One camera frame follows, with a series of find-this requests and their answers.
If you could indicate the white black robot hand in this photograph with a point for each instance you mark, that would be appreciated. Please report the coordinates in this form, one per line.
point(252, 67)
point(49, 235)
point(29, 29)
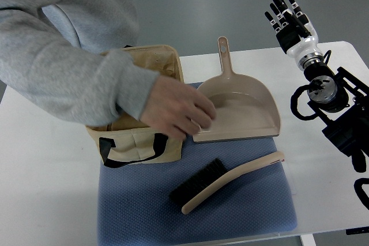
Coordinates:
point(294, 32)

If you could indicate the person's bare hand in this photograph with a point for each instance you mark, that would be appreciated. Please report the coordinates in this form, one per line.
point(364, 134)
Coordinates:
point(176, 109)

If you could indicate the pink plastic dustpan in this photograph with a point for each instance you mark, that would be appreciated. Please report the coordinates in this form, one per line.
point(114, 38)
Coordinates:
point(245, 107)

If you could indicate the pink broom with black bristles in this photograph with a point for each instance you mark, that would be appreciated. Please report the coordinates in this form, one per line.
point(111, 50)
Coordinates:
point(214, 176)

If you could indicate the grey sweater forearm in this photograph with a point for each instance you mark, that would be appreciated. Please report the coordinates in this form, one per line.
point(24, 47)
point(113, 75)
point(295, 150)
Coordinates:
point(66, 81)

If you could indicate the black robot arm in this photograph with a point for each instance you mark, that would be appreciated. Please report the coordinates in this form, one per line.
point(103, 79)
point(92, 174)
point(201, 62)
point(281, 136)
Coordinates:
point(340, 100)

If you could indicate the yellow canvas bag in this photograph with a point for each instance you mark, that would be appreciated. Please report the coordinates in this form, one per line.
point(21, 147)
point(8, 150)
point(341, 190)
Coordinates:
point(128, 141)

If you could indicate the blue padded mat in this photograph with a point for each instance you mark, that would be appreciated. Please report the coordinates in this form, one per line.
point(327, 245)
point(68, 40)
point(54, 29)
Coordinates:
point(134, 206)

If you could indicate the black table control panel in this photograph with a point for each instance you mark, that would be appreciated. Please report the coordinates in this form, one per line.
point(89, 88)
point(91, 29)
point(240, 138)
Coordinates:
point(354, 231)

